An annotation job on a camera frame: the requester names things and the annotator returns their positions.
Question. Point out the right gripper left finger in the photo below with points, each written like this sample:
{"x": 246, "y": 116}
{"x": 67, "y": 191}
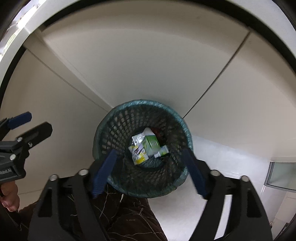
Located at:
{"x": 65, "y": 210}

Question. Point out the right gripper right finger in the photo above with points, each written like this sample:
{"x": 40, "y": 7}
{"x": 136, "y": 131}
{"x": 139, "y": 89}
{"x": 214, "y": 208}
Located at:
{"x": 247, "y": 218}

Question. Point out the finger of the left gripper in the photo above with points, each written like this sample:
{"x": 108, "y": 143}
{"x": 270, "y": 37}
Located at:
{"x": 35, "y": 135}
{"x": 8, "y": 124}

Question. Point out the green white medicine box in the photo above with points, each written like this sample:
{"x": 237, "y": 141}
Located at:
{"x": 150, "y": 142}

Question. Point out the green trash bag liner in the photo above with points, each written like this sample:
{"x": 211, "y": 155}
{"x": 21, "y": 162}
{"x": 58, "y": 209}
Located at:
{"x": 143, "y": 106}

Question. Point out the white kitchen counter cabinet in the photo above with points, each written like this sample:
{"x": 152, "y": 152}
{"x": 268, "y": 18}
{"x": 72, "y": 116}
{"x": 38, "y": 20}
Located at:
{"x": 215, "y": 62}

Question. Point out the person's left hand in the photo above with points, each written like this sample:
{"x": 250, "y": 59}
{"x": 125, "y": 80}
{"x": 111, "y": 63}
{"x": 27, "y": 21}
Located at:
{"x": 10, "y": 200}

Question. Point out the silver foil wrapper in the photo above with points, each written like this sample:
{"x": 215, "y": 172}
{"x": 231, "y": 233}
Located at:
{"x": 137, "y": 150}

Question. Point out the small green white bottle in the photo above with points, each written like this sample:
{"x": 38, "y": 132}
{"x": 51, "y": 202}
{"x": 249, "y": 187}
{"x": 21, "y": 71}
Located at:
{"x": 162, "y": 151}

